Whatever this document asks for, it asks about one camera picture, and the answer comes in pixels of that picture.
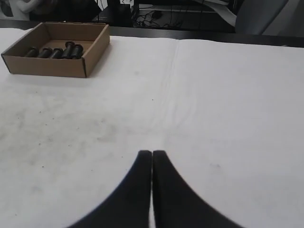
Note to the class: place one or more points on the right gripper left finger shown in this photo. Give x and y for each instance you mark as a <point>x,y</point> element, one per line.
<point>133,197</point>

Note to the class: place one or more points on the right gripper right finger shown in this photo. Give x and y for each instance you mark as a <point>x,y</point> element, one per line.
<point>173,199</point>

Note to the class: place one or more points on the brown cardboard box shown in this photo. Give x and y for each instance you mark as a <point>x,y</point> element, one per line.
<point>59,64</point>

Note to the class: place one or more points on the black bolt in sleeve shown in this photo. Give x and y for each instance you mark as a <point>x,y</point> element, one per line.
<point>75,51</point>
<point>31,52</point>
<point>56,53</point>
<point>68,50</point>
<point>45,53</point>

